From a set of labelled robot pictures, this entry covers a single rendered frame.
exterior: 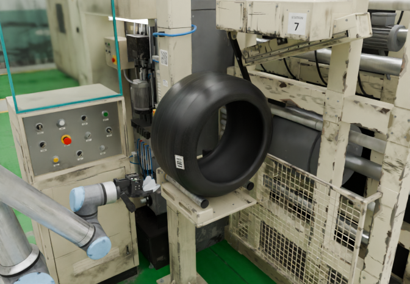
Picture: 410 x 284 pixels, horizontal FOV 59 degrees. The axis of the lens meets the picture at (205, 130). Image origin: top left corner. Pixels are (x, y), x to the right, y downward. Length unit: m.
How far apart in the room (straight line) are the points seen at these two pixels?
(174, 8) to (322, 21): 0.69
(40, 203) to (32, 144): 0.82
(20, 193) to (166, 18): 1.02
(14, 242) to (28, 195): 0.28
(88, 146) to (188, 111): 0.84
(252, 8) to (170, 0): 0.38
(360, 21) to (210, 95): 0.64
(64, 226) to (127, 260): 1.29
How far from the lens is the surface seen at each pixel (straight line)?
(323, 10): 1.52
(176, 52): 1.82
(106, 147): 2.19
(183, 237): 2.27
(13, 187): 1.24
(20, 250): 1.52
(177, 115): 1.50
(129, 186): 1.55
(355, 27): 1.52
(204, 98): 1.50
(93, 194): 1.48
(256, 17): 1.67
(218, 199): 1.92
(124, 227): 2.43
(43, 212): 1.29
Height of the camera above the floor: 1.83
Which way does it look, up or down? 21 degrees down
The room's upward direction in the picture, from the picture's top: straight up
